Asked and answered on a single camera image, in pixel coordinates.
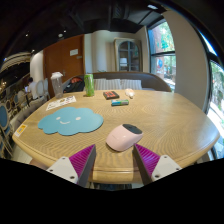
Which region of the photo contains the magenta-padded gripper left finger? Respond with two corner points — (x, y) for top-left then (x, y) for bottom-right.
(46, 143), (97, 188)

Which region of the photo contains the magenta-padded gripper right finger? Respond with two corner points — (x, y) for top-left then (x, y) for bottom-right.
(132, 143), (183, 186)

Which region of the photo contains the pink computer mouse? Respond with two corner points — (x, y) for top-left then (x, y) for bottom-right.
(105, 123), (144, 153)

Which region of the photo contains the blue cloud-shaped mouse pad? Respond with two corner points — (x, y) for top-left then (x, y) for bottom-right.
(37, 106), (105, 137)

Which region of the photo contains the printed paper sheet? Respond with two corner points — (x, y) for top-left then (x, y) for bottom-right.
(45, 95), (77, 112)

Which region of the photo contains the yellow sticker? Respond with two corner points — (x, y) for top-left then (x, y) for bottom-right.
(13, 124), (28, 138)

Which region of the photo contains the small teal box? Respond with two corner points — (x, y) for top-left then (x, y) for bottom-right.
(110, 99), (130, 107)

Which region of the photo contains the grey tufted armchair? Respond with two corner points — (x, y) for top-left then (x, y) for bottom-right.
(9, 96), (48, 134)

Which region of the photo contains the white packet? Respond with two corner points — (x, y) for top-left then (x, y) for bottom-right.
(124, 88), (136, 100)

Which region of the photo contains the black and orange bag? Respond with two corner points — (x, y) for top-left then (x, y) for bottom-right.
(63, 75), (86, 94)

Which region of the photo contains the clear shaker bottle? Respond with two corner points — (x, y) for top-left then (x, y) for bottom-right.
(50, 71), (64, 99)

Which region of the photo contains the green drink bottle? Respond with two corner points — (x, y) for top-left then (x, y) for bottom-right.
(83, 73), (96, 98)

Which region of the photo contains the brown curved sofa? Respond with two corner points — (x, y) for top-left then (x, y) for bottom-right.
(61, 71), (173, 94)

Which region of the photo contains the striped cushion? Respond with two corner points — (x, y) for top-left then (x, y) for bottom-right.
(93, 78), (123, 91)
(120, 79), (143, 91)

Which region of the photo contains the group of chairs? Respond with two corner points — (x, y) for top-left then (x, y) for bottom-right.
(0, 77), (51, 158)

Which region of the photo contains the person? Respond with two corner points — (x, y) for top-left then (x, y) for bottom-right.
(24, 77), (38, 101)

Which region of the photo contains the black-framed window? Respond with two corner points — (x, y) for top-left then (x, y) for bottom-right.
(206, 59), (224, 161)
(147, 19), (177, 93)

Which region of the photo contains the wooden door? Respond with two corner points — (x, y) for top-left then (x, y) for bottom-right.
(43, 34), (86, 99)

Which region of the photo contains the arched glass-door cabinet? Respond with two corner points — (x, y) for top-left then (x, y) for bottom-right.
(113, 37), (144, 73)

